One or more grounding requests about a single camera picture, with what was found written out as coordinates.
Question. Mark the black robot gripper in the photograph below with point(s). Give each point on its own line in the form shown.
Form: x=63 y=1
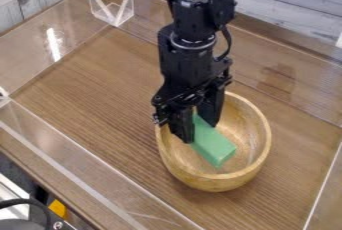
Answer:
x=195 y=77

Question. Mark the green rectangular block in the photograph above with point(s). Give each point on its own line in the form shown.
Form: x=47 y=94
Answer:
x=211 y=144

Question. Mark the brown wooden bowl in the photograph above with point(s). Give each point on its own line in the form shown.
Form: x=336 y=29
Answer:
x=244 y=126

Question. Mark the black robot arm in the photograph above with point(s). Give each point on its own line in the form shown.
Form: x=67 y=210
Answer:
x=200 y=18

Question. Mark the clear acrylic tray wall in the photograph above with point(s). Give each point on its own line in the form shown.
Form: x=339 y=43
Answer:
x=107 y=199

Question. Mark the clear acrylic corner bracket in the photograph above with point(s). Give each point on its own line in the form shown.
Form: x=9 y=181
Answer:
x=115 y=14

